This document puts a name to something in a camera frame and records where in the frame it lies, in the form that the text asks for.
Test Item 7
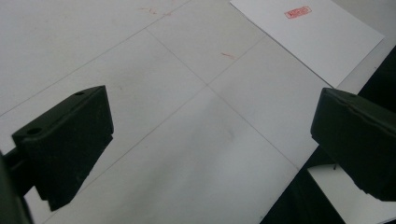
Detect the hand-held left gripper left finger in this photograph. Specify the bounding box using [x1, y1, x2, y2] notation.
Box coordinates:
[11, 85, 115, 213]

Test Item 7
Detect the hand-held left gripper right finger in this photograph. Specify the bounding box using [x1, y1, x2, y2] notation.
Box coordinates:
[310, 87, 396, 203]

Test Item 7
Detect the white panel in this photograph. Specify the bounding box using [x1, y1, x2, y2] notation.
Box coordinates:
[306, 163, 396, 224]

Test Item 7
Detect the white paper sheet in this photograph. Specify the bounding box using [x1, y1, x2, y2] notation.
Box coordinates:
[229, 0, 386, 89]

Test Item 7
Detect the white table cover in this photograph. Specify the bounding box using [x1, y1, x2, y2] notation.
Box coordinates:
[0, 0, 396, 224]

